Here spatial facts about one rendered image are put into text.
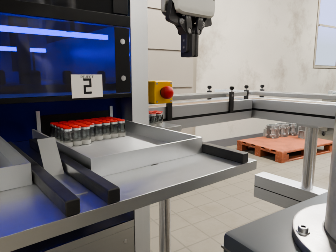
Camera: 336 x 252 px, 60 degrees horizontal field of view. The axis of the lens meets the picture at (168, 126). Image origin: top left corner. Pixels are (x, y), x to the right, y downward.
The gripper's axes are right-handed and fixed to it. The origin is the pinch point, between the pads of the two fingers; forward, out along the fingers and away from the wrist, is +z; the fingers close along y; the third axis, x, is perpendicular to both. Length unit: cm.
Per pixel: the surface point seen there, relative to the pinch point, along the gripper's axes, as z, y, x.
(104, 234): 51, 4, -31
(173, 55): -19, -195, -239
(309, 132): 29, -86, -16
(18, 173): 20.0, 29.8, -5.5
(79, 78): 6.0, 9.2, -31.3
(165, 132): 19.3, -5.6, -14.5
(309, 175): 49, -86, -15
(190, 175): 22.2, 5.7, 6.7
